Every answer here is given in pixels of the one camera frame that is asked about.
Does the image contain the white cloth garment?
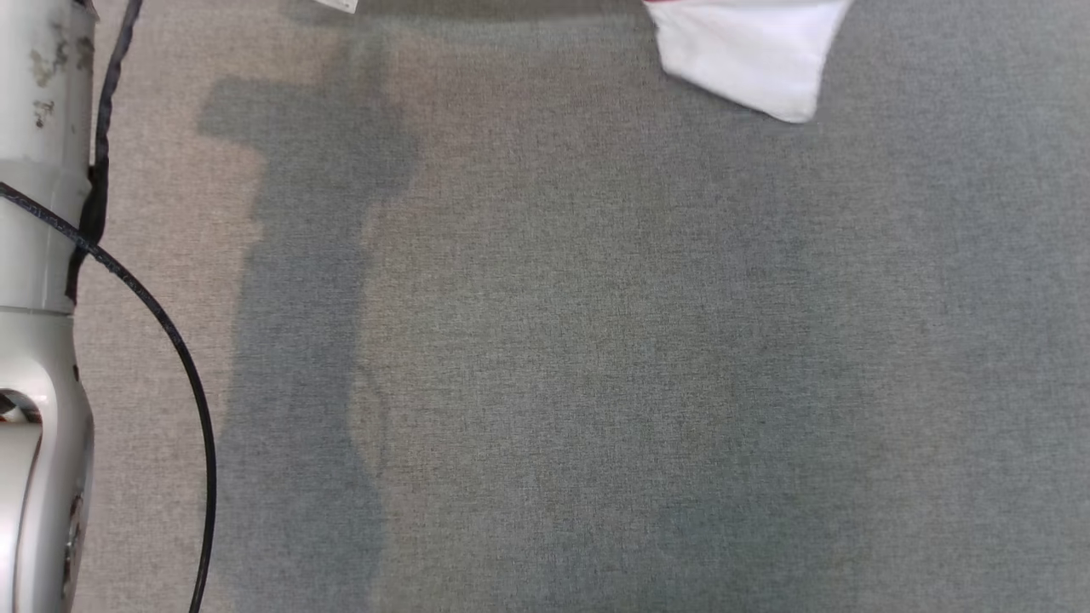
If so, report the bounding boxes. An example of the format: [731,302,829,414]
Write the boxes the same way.
[643,0,855,125]

